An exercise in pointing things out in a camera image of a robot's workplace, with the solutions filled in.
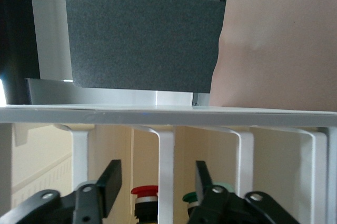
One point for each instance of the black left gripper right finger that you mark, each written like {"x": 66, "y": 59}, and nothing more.
{"x": 205, "y": 197}

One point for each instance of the large grey felt panel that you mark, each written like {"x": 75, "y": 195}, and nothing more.
{"x": 144, "y": 40}

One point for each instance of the silver aluminium beam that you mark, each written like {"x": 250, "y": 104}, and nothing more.
{"x": 105, "y": 96}

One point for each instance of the red mushroom push button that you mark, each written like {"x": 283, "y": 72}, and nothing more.
{"x": 144, "y": 191}

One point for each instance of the green mushroom push button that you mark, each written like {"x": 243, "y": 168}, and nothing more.
{"x": 190, "y": 198}

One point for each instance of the white drawer with dividers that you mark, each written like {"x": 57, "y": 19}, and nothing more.
{"x": 168, "y": 116}

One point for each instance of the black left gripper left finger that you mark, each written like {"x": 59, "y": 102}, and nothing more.
{"x": 110, "y": 187}

